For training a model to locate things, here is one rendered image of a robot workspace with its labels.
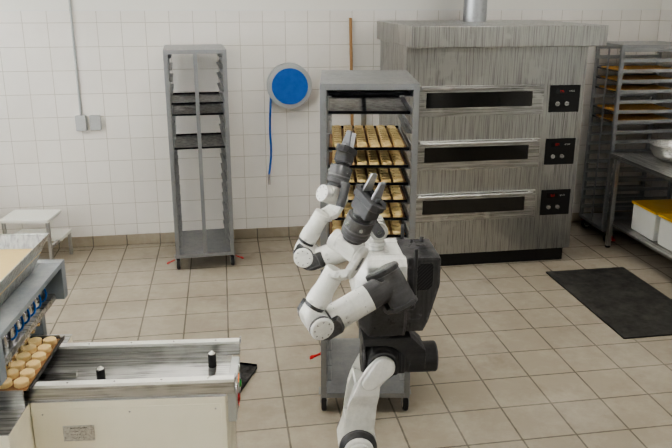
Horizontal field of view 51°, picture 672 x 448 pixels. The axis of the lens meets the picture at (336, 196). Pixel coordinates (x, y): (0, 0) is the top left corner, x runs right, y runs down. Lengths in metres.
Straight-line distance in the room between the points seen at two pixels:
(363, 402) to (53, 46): 4.67
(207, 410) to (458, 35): 3.61
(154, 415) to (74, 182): 4.23
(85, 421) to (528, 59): 4.36
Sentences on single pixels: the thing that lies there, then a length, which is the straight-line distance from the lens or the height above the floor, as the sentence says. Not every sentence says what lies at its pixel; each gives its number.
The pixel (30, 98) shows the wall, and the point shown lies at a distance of 6.65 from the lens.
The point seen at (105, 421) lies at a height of 0.75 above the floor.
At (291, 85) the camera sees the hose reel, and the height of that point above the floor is 1.46.
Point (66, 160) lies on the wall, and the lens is 6.69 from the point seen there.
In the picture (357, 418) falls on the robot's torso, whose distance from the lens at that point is 2.74.
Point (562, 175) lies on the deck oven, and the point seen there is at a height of 0.77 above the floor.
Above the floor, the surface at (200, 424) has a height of 0.73.
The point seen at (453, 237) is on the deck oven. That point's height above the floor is 0.27.
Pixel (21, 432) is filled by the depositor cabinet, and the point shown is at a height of 0.78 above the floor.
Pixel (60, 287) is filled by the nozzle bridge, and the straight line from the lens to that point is 3.12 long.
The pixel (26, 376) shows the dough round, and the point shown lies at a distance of 2.82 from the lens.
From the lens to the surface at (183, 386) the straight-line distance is 2.67.
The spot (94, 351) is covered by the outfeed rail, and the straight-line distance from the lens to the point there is 3.00.
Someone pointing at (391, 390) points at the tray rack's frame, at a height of 0.15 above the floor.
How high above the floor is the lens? 2.23
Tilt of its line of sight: 16 degrees down
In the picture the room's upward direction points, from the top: straight up
